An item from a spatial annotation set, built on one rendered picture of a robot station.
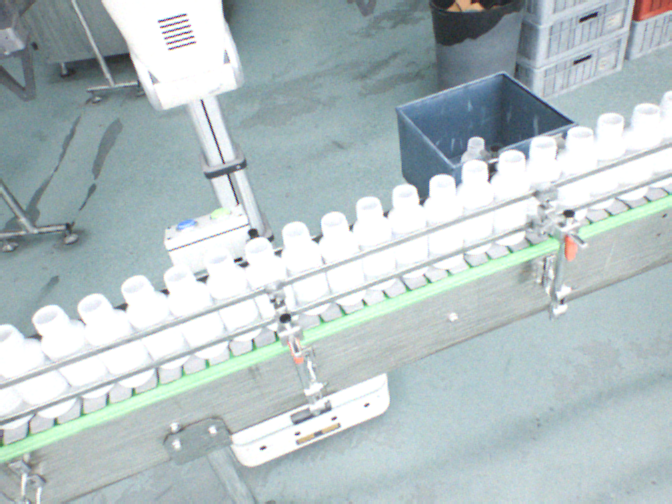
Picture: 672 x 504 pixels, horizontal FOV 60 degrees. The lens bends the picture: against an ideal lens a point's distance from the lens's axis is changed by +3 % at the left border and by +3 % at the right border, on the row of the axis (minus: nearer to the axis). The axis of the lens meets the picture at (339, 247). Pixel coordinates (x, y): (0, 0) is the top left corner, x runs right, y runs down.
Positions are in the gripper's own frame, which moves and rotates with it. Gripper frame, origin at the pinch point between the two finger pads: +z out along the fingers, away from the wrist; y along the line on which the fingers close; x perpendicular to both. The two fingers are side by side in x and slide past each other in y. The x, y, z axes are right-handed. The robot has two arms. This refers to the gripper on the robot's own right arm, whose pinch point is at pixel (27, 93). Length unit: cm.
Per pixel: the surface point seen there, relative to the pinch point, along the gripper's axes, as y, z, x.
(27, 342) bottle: 14.0, 27.4, -12.8
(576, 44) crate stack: -162, 110, 214
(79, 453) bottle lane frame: 19, 48, -15
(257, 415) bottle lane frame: 19, 56, 12
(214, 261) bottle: 12.3, 25.9, 14.2
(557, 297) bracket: 25, 47, 66
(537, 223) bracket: 19, 35, 65
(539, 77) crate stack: -159, 120, 192
